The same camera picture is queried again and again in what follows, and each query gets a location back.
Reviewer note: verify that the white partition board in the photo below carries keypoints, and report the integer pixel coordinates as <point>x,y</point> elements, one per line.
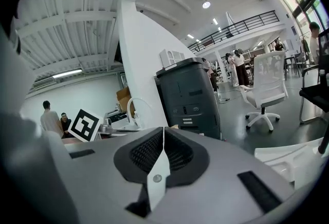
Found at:
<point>144,51</point>

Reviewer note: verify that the black balcony railing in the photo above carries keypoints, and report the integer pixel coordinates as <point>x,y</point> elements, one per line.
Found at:
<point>231,29</point>

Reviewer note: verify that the black faucet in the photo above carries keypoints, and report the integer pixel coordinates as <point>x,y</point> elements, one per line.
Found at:
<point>324,140</point>

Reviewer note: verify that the round ceiling light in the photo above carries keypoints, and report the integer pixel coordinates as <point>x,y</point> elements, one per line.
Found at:
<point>206,4</point>

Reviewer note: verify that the white sink on black stand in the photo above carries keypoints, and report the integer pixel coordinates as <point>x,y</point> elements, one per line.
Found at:
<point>288,156</point>

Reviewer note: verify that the dark grey cabinet machine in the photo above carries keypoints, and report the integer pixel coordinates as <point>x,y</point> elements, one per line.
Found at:
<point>187,94</point>

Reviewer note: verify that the brown cardboard box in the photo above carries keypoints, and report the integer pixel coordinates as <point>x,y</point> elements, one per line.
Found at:
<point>123,97</point>

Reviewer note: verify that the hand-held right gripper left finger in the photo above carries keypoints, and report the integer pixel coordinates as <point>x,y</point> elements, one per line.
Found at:
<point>102,179</point>

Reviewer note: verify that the long fluorescent ceiling light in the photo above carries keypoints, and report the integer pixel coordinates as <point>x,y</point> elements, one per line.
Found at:
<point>67,73</point>

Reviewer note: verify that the white window frame model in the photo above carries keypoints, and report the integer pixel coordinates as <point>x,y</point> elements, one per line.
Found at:
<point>172,57</point>

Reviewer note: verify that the black mesh chair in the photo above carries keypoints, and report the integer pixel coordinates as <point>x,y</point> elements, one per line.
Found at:
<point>316,94</point>

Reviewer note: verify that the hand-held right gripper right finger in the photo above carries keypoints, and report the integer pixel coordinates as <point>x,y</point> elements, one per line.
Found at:
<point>221,171</point>

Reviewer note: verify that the white arched faucet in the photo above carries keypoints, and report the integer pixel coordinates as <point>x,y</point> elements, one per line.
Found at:
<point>133,102</point>

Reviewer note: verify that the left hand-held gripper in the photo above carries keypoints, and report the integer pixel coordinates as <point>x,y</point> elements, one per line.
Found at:
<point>84,125</point>

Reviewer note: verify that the white office chair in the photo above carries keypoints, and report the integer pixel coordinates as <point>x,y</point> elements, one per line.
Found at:
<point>270,81</point>

